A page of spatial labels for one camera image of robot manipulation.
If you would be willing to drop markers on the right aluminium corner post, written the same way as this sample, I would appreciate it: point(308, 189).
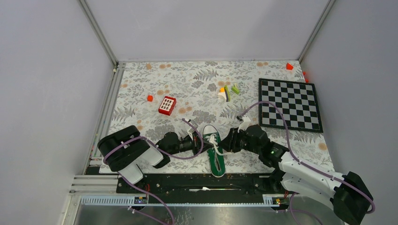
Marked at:
point(326, 11)

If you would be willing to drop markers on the black white checkerboard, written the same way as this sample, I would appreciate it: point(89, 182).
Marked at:
point(294, 102)

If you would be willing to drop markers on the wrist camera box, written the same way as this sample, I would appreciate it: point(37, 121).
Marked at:
point(244, 123)
point(191, 127)

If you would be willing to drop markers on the red block far corner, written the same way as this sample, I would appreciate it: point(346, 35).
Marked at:
point(289, 66)

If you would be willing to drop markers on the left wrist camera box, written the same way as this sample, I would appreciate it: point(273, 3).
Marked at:
point(191, 127)

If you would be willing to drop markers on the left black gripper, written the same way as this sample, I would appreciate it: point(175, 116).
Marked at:
point(198, 144)

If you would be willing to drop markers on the red white brick block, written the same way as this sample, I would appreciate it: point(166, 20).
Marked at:
point(167, 105)

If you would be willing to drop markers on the lime green block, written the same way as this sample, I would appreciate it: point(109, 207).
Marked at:
point(235, 89)

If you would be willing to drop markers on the floral patterned table mat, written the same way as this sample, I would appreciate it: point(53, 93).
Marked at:
point(195, 86)

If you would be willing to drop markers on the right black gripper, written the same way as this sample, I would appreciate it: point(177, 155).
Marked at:
point(229, 143)

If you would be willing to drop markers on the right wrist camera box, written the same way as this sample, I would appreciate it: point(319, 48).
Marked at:
point(244, 123)

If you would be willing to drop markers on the white shoelace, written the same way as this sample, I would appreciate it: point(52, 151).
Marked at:
point(213, 140)

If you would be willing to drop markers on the aluminium corner post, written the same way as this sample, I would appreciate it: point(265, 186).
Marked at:
point(98, 32)
point(326, 11)

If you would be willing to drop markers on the aluminium frame rail front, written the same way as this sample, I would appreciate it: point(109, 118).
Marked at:
point(92, 185)

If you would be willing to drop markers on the green white sneaker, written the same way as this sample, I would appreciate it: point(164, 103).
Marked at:
point(217, 164)

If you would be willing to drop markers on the left aluminium corner post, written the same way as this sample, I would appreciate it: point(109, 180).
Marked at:
point(98, 32)

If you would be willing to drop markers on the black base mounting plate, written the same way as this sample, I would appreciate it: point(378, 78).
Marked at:
point(195, 188)

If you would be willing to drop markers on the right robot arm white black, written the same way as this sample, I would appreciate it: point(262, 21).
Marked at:
point(345, 194)

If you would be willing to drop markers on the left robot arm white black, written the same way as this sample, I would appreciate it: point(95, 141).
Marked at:
point(122, 148)

